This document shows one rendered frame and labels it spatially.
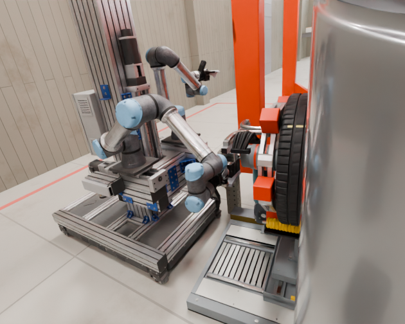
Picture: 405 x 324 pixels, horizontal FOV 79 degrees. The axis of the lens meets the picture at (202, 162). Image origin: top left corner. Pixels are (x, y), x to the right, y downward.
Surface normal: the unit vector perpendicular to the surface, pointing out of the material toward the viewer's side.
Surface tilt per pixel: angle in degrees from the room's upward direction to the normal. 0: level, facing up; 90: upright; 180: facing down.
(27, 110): 90
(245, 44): 90
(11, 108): 90
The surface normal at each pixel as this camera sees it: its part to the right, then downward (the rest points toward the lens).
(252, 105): -0.42, 0.43
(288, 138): -0.40, -0.25
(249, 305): -0.11, -0.90
